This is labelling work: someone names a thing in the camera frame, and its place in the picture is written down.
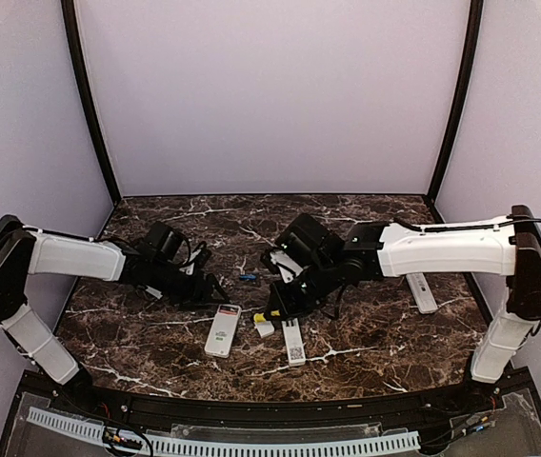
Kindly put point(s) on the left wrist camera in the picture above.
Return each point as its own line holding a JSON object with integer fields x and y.
{"x": 197, "y": 259}

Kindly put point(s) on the black frame post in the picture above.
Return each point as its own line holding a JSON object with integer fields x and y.
{"x": 459, "y": 98}
{"x": 79, "y": 68}

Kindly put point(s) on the white square battery cover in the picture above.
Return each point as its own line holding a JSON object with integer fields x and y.
{"x": 264, "y": 329}

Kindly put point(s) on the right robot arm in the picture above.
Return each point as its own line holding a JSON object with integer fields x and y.
{"x": 321, "y": 262}

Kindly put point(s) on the left black frame post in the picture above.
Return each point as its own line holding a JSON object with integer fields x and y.
{"x": 79, "y": 68}

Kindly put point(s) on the yellow handled screwdriver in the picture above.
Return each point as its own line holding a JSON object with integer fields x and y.
{"x": 267, "y": 316}

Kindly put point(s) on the slim white remote control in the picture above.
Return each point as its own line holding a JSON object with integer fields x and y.
{"x": 294, "y": 343}

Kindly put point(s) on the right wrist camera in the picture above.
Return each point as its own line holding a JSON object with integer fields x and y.
{"x": 278, "y": 262}

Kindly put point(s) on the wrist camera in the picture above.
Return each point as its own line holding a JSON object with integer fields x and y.
{"x": 197, "y": 259}
{"x": 278, "y": 262}

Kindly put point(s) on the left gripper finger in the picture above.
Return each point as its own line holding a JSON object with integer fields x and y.
{"x": 216, "y": 299}
{"x": 214, "y": 289}

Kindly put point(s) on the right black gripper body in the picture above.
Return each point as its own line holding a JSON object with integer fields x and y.
{"x": 305, "y": 298}

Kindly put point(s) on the right black frame post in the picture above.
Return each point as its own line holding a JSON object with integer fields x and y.
{"x": 459, "y": 98}

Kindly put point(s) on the white TCL air-conditioner remote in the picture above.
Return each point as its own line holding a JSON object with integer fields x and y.
{"x": 222, "y": 331}

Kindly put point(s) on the white remote at right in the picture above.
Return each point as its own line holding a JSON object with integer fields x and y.
{"x": 421, "y": 293}

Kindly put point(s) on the black front rail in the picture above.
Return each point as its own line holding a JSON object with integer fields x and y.
{"x": 428, "y": 408}

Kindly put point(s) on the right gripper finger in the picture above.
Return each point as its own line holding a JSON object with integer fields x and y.
{"x": 276, "y": 304}
{"x": 283, "y": 316}

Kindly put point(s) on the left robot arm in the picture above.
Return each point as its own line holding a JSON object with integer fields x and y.
{"x": 163, "y": 263}

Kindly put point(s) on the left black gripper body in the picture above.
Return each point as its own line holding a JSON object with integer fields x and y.
{"x": 187, "y": 294}

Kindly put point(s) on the white slotted cable duct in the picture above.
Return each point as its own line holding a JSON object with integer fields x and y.
{"x": 205, "y": 441}

